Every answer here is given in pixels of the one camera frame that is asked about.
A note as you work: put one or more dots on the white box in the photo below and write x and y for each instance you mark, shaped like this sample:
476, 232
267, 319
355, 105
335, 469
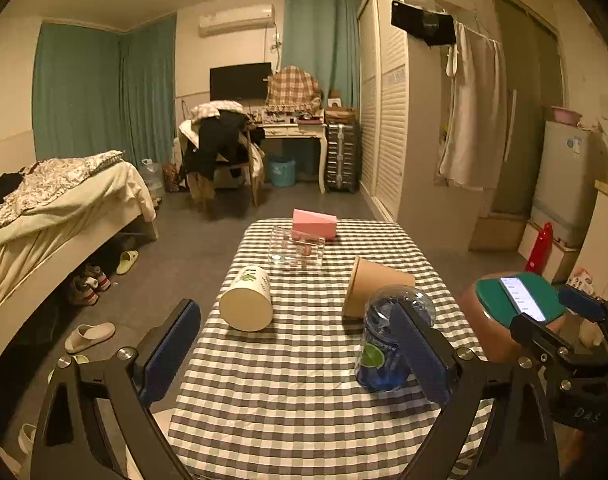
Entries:
553, 255

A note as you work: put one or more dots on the white air conditioner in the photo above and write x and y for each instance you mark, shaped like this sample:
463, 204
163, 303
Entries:
236, 20

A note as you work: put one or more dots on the blue bucket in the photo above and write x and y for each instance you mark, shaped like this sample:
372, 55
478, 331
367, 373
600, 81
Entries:
282, 172

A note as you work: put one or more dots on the yellow-green slipper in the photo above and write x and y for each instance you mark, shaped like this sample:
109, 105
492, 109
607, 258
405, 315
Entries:
127, 261

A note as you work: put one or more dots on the patterned blanket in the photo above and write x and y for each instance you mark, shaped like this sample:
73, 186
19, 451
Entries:
49, 182

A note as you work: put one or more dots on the clear plastic box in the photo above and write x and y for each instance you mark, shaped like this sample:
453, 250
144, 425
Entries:
295, 252

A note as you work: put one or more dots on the white hanging cloth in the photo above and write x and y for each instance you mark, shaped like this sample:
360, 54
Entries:
468, 120

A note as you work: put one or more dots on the cardboard box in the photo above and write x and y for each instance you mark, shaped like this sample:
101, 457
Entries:
498, 232

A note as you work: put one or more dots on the white printed bag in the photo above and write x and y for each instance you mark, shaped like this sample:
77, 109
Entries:
582, 280

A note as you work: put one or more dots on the white fridge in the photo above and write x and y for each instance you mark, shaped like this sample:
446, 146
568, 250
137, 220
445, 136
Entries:
563, 185

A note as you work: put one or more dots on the patterned bag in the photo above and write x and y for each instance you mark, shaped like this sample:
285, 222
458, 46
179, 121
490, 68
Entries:
172, 177

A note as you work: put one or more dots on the checkered tablecloth table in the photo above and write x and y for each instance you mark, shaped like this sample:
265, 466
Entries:
284, 390

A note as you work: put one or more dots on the red bottle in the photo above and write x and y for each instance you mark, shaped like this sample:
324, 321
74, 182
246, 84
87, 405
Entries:
538, 250

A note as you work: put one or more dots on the white desk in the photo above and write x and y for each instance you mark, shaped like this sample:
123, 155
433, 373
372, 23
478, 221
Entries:
294, 132

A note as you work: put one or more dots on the silver suitcase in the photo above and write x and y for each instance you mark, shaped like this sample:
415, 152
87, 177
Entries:
342, 155

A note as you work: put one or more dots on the green curtain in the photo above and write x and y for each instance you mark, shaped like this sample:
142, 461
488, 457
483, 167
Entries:
74, 95
319, 35
149, 90

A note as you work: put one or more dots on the white cabinet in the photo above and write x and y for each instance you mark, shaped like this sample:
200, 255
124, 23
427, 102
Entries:
606, 230

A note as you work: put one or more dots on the black cloth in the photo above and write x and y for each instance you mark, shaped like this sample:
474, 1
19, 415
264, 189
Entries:
9, 185

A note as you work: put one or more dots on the clear water jug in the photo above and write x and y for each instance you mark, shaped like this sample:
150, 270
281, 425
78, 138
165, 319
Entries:
152, 177

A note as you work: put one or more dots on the black device on wardrobe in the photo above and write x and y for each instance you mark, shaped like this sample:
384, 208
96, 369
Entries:
421, 22

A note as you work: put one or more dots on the black television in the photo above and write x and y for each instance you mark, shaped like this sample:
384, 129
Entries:
240, 81

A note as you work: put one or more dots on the brown paper cup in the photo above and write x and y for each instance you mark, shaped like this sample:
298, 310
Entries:
378, 286

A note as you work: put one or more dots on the smartphone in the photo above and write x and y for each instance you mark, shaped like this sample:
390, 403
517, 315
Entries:
522, 297

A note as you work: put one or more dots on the white cup with green print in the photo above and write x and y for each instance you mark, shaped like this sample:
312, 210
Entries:
246, 302

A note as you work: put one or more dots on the brown stool with green seat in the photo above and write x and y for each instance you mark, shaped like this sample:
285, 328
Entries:
483, 320

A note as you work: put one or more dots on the chair piled with clothes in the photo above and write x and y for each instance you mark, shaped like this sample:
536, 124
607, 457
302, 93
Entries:
216, 140

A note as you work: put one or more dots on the bed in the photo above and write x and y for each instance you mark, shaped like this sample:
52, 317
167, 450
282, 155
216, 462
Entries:
49, 240

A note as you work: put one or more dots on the white wardrobe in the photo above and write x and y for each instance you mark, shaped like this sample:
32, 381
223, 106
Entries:
391, 125

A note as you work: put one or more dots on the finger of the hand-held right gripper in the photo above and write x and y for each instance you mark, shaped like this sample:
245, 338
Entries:
579, 302
536, 332

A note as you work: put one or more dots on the wooden chair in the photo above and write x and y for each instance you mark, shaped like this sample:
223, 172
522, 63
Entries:
251, 175

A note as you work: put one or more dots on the plaid cloth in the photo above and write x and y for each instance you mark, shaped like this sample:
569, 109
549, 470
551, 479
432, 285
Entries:
293, 87

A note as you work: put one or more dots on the pink box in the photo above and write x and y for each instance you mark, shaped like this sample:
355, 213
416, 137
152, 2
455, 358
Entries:
314, 224

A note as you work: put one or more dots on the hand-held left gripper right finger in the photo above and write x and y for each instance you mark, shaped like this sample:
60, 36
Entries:
423, 355

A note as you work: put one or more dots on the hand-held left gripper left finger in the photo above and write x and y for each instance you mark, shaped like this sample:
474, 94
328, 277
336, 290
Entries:
170, 355

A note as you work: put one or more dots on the white slipper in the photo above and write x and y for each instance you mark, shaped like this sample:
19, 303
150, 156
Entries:
26, 437
90, 336

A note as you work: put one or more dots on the pink basin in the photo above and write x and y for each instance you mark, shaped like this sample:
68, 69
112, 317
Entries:
566, 115

